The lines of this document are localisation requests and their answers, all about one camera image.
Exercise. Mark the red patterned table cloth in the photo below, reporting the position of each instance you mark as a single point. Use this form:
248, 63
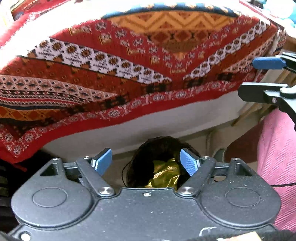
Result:
72, 66

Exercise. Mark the gold foil snack bag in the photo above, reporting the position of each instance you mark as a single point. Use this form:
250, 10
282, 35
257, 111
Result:
166, 175

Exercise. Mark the black trash bin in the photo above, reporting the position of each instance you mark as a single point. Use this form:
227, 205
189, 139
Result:
141, 167

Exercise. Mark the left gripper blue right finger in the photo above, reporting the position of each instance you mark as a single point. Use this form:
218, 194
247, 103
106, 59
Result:
199, 169

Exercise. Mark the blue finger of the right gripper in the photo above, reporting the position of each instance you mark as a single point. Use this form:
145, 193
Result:
285, 61
280, 95

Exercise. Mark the pink sleeved forearm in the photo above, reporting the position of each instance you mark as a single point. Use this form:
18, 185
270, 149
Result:
276, 163

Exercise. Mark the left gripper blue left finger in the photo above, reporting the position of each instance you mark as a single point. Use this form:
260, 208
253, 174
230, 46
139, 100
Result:
92, 169

